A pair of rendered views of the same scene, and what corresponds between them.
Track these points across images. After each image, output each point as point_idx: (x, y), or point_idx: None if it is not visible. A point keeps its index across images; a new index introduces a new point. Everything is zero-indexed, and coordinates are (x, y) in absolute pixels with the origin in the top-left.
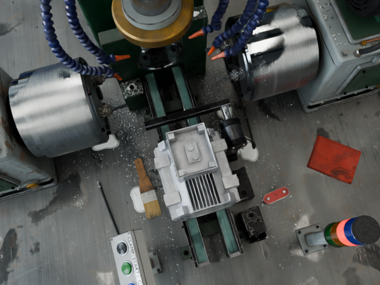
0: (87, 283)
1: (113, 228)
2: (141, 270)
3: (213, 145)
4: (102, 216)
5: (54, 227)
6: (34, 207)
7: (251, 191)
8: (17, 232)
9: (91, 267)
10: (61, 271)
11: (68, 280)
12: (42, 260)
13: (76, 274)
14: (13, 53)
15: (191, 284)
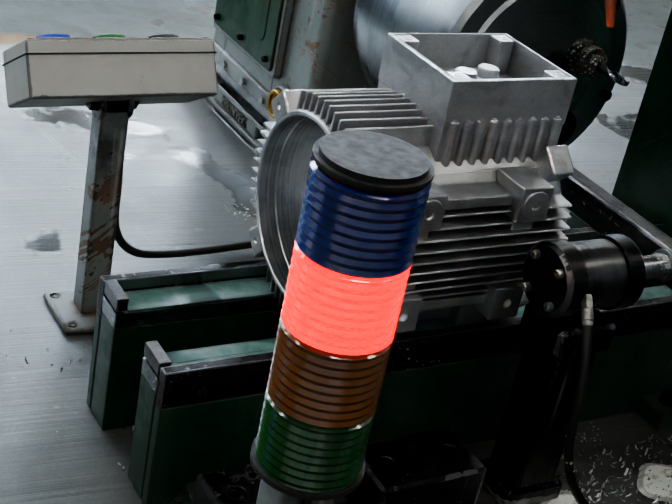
0: (28, 216)
1: (188, 258)
2: (109, 46)
3: (520, 168)
4: (218, 242)
5: (175, 177)
6: (218, 156)
7: (399, 481)
8: (151, 135)
9: (72, 222)
10: (60, 183)
11: (35, 190)
12: (86, 161)
13: (52, 202)
14: (584, 143)
15: (28, 393)
